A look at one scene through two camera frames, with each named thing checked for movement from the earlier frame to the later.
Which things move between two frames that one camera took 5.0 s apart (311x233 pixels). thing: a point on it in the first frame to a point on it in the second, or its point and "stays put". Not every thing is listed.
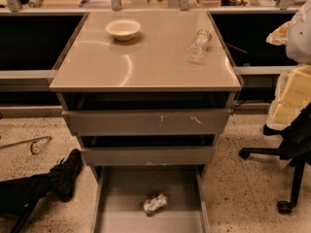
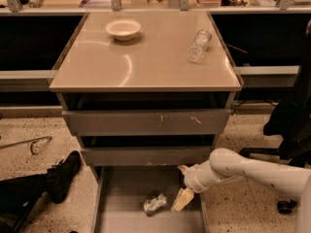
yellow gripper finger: [279, 35] to [184, 169]
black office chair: [294, 149] stays put
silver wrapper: [153, 205] stays put
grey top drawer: [147, 122] stays put
